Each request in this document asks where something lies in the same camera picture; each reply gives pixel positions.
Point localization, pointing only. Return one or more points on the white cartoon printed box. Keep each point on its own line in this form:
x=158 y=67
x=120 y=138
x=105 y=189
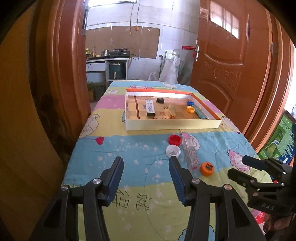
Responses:
x=150 y=108

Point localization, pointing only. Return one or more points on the red carton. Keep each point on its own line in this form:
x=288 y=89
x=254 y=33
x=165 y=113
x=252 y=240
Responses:
x=259 y=217

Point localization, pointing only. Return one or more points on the clear patterned plastic tube box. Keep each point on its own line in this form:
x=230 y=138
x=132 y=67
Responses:
x=190 y=147

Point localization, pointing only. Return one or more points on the teal rectangular box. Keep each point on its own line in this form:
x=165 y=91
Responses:
x=199 y=112

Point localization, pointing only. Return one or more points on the white plastic sacks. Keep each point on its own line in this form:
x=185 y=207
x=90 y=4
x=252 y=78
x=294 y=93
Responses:
x=171 y=67

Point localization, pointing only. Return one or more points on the white bottle cap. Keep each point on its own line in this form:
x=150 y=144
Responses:
x=173 y=150

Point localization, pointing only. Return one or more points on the plain orange bottle cap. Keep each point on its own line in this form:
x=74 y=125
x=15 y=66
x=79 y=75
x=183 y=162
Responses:
x=190 y=109

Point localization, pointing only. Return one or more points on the colourful cartoon tablecloth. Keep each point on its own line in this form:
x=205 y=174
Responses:
x=146 y=206

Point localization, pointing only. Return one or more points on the cardboard wall sheets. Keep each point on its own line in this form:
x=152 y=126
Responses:
x=140 y=41

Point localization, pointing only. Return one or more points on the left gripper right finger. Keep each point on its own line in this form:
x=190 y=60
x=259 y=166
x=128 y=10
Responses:
x=193 y=193

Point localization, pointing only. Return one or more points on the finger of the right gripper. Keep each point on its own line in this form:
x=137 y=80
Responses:
x=248 y=182
x=255 y=163

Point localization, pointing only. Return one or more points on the black round cap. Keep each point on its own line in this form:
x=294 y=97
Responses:
x=160 y=100

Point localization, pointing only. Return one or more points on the green and blue carton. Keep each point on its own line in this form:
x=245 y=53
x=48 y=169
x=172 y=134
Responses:
x=280 y=145

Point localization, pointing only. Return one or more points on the shallow orange-rimmed cardboard tray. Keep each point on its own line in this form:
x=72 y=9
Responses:
x=136 y=116

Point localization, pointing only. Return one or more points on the black gas stove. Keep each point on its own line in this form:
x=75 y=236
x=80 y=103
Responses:
x=119 y=53

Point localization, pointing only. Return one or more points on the brown wooden door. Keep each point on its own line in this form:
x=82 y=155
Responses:
x=234 y=57

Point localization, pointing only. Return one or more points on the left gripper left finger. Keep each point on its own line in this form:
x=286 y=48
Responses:
x=99 y=193

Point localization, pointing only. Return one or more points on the blue bottle cap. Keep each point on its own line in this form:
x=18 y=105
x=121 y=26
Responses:
x=190 y=103

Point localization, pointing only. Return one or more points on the red bottle cap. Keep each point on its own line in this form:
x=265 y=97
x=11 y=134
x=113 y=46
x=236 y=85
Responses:
x=174 y=140

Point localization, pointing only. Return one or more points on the person right hand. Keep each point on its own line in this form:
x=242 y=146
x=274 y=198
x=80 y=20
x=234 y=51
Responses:
x=279 y=227

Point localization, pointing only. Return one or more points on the dark green air fryer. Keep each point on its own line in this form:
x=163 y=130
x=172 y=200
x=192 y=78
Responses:
x=115 y=70

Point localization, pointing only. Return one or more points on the orange cap with black label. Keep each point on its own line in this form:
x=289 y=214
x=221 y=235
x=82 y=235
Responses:
x=207 y=169

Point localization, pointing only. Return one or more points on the gold rectangular box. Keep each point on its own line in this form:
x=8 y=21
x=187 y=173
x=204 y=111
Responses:
x=172 y=112

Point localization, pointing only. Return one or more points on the white kitchen counter cabinet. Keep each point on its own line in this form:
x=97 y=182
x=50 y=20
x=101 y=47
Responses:
x=97 y=70

